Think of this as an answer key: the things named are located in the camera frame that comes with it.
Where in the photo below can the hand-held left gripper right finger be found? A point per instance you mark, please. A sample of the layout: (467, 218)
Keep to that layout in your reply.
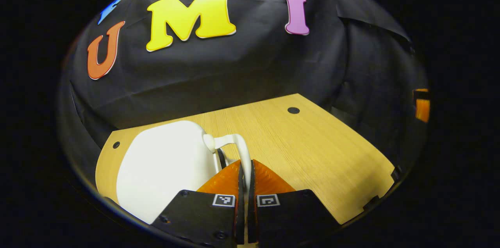
(291, 216)

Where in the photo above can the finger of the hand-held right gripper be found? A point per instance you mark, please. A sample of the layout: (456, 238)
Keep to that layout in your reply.
(422, 109)

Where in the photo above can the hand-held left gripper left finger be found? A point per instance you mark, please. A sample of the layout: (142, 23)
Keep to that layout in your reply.
(203, 216)

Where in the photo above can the white suitcase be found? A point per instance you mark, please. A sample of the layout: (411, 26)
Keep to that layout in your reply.
(164, 166)

